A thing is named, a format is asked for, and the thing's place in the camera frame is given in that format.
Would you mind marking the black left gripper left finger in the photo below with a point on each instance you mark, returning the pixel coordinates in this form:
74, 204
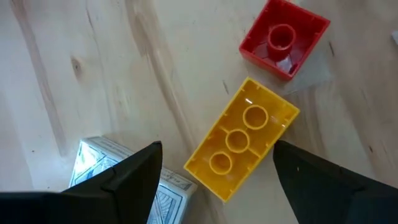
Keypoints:
93, 199

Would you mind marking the yellow long toy block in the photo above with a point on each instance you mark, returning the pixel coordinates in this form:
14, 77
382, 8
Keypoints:
217, 180

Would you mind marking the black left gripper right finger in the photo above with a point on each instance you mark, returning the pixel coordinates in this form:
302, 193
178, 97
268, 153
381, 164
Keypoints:
326, 193

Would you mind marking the small flat white box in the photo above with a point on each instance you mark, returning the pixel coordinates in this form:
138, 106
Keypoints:
90, 158

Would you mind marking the red square toy block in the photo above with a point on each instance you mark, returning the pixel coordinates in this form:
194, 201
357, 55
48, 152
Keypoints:
308, 28

